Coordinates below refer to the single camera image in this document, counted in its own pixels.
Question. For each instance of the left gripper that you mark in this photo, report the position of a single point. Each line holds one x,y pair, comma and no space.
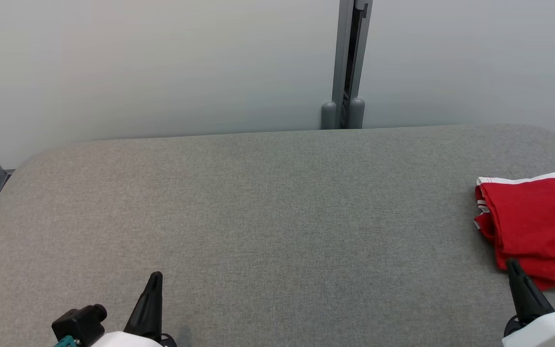
128,340

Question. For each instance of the red white basketball jersey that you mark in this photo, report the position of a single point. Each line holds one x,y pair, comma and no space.
533,221

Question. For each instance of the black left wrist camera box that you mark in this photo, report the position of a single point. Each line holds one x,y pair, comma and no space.
77,323

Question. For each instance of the grey wall partition post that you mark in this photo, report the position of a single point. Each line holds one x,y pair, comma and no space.
342,58

